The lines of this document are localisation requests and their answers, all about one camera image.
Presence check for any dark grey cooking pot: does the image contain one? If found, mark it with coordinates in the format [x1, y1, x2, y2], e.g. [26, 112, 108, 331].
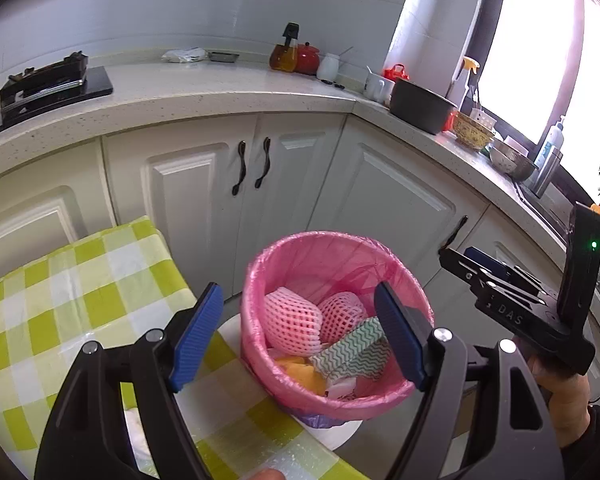
[389, 78, 459, 135]

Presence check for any white cabinet door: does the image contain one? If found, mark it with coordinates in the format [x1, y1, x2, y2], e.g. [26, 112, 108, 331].
[102, 115, 262, 297]
[0, 140, 117, 282]
[427, 205, 600, 401]
[232, 112, 349, 297]
[306, 117, 492, 313]

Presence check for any crumpled white tissue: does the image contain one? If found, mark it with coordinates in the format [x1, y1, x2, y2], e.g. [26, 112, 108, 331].
[124, 404, 152, 467]

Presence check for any black cabinet handle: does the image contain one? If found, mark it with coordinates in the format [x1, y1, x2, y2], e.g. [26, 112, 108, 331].
[231, 141, 248, 196]
[438, 215, 469, 254]
[254, 137, 272, 190]

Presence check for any kitchen window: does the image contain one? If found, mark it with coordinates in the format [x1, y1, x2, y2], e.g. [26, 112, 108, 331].
[472, 0, 600, 198]

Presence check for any pink foam fruit net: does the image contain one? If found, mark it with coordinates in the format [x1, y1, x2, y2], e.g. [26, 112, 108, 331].
[264, 287, 324, 356]
[320, 291, 369, 344]

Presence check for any green wavy striped cloth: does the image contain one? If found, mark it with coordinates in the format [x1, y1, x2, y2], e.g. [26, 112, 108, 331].
[307, 316, 392, 382]

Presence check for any steel cylinder cup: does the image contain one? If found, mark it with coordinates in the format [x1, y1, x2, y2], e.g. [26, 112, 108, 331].
[529, 147, 565, 199]

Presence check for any white perforated utensil holder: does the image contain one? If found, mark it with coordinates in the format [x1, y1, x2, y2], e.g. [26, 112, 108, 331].
[470, 107, 496, 131]

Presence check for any glass oil bottle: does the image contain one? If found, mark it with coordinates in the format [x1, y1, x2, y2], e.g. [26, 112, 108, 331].
[270, 22, 301, 74]

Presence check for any person's right forearm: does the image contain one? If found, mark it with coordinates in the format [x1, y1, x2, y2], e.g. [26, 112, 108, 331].
[555, 404, 600, 463]

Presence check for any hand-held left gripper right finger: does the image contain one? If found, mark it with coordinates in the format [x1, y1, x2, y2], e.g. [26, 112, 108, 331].
[374, 281, 566, 480]

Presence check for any white mug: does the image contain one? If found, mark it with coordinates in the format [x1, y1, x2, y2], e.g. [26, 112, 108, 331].
[364, 65, 396, 104]

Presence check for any green checked tablecloth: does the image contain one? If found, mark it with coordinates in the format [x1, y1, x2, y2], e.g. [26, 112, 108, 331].
[0, 216, 372, 480]

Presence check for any red ceramic jar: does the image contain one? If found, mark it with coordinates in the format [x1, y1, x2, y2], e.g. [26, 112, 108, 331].
[296, 41, 321, 76]

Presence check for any person's right hand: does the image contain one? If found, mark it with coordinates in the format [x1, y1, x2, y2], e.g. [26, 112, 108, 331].
[530, 357, 593, 448]

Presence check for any black gas stove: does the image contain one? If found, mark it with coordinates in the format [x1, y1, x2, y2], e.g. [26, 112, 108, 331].
[0, 51, 115, 143]

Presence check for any white pump bottle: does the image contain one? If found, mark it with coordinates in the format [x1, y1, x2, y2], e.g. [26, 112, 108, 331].
[536, 116, 567, 167]

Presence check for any white spray bottle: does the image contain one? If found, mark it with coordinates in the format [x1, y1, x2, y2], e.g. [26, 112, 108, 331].
[450, 56, 481, 114]

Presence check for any white plastic bag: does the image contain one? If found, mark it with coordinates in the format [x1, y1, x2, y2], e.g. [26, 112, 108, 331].
[161, 47, 209, 64]

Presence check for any grey metal bowl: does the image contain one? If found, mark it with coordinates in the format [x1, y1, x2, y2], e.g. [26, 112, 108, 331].
[488, 139, 539, 181]

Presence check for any yellow patterned bowl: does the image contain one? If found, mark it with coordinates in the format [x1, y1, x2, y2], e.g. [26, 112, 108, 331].
[452, 111, 496, 150]

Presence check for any yellow sponge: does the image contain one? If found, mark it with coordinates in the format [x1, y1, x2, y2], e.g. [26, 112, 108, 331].
[292, 362, 329, 397]
[272, 355, 311, 377]

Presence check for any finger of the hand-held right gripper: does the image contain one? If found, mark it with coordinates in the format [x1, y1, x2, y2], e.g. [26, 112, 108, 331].
[464, 246, 548, 297]
[439, 247, 518, 296]

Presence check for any pink-lined trash bin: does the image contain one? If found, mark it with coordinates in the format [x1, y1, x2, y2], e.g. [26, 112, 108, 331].
[240, 231, 435, 422]

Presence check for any white jar with spoon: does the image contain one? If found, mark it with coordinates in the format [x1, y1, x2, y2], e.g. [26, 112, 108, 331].
[316, 46, 355, 82]

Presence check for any purple plastic bag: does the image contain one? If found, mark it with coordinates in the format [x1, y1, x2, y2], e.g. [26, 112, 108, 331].
[296, 409, 362, 431]

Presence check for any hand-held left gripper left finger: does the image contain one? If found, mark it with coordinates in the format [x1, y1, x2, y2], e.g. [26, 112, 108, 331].
[34, 282, 225, 480]

